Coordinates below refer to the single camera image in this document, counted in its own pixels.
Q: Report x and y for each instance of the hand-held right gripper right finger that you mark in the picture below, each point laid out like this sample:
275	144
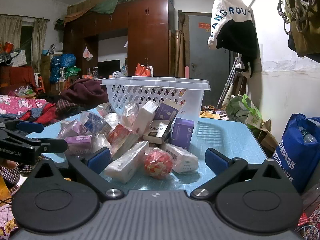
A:
215	160

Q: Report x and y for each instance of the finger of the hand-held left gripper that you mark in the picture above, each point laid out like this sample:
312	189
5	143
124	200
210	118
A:
31	127
53	145

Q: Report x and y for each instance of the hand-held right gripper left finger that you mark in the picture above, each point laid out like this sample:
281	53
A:
98	158

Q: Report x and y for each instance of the pink purple box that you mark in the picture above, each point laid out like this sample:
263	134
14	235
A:
80	142

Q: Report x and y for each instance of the long white box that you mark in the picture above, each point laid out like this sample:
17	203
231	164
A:
127	162

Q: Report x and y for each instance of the red patterned box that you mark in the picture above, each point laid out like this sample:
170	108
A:
121	137

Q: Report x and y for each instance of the white packet with barcode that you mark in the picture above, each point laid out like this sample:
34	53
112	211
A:
181	158

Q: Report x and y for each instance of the blue box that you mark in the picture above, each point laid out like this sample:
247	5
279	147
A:
96	123

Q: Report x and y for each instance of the purple box with small logo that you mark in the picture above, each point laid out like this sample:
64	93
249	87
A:
181	132

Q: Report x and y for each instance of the white pink clear plastic packet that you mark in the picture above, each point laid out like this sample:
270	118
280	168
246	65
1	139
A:
130	111

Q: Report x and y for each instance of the red patterned round packet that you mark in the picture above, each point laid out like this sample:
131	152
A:
158	163

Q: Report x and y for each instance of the tall white box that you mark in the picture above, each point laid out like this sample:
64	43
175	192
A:
146	116

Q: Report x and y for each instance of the white plastic basket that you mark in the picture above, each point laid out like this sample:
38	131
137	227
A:
195	100

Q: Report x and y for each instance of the black and white cigarette box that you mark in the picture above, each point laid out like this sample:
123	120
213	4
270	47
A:
157	131

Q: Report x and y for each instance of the pink floral blanket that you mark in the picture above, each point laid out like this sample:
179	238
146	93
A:
17	106

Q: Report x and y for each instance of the yellow bag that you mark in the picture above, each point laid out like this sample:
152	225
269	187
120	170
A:
211	115

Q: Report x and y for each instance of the brown paper bag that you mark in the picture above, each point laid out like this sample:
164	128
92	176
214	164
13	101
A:
267	136

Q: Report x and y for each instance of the green and white shopping bag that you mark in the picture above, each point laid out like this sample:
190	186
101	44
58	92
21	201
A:
246	111

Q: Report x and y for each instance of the maroon cloth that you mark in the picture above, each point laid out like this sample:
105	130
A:
83	90

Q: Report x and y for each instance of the blue plastic bags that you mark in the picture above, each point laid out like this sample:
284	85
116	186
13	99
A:
61	66

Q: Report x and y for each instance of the green printed plastic bag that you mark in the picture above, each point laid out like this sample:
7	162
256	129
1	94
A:
72	71

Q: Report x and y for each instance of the dotted gift bag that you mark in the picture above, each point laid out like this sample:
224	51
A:
19	58

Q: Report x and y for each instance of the metal crutches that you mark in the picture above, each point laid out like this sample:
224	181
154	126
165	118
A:
228	87

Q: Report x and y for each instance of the blue tote bag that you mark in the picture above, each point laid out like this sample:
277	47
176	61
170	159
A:
297	152

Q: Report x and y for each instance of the red cup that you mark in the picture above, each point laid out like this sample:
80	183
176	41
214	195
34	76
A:
8	46

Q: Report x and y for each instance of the black monitor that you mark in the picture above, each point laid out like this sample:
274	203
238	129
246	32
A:
108	68

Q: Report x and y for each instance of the pink bottle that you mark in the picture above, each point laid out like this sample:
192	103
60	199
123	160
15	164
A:
187	71

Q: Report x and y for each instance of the white hanging plastic bag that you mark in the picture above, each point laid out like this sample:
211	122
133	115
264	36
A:
87	53

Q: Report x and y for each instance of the clear plastic bottle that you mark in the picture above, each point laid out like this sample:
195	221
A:
306	135

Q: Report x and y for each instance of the beige curtains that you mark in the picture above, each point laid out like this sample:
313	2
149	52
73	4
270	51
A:
15	32

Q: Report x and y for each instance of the orange bag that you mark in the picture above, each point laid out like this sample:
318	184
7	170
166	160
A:
143	70

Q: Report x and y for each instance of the grey door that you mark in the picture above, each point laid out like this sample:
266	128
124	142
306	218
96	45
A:
207	52

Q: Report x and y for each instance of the red printed bag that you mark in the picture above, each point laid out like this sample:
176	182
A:
308	218

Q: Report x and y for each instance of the wooden boards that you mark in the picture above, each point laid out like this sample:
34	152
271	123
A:
178	52

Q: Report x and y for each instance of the white and black hanging garment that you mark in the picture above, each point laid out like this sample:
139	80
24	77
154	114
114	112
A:
232	30

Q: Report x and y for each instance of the brown wooden wardrobe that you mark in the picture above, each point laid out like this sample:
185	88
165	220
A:
147	35

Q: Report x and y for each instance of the green tarp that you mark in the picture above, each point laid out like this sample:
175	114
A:
110	3

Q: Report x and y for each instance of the olive hanging bag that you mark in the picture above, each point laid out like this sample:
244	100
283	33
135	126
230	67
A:
306	37

